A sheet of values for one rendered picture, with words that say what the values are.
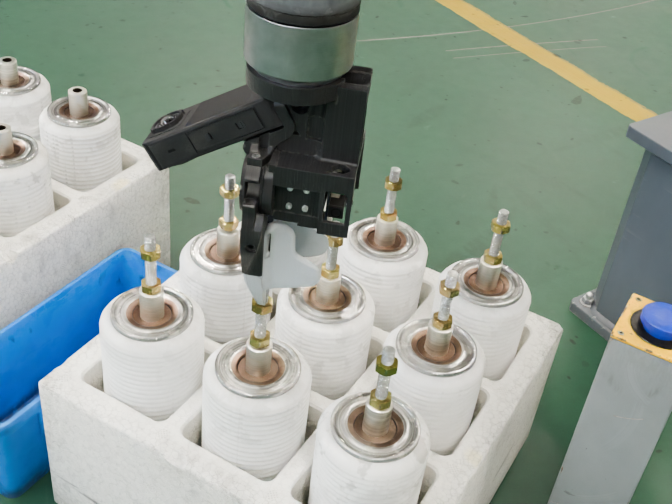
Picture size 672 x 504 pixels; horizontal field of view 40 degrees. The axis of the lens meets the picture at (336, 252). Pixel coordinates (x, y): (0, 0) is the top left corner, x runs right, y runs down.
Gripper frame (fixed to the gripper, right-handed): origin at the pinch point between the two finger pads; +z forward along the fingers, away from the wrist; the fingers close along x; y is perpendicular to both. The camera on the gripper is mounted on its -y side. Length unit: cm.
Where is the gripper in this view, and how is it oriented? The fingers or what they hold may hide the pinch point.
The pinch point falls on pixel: (255, 284)
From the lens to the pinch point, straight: 75.9
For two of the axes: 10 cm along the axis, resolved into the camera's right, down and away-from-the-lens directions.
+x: 1.4, -5.9, 8.0
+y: 9.9, 1.6, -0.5
